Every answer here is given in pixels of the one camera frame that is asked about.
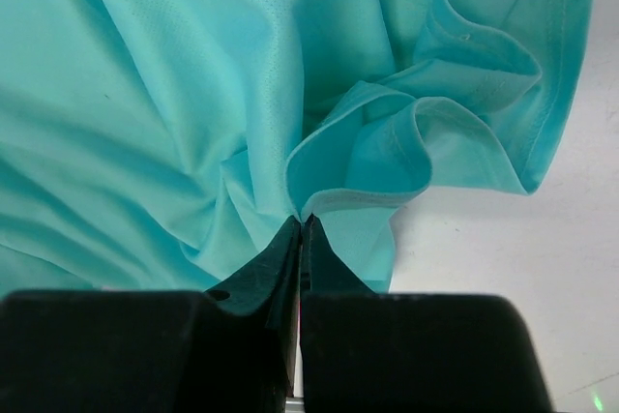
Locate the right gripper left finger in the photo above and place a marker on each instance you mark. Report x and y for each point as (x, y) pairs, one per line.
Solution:
(226, 349)

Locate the teal t shirt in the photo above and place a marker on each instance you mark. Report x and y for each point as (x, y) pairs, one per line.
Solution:
(154, 144)

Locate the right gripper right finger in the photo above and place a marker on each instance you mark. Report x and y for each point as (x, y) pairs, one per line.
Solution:
(364, 351)

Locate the aluminium rail frame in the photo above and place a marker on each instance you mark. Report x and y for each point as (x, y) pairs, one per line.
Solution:
(294, 405)

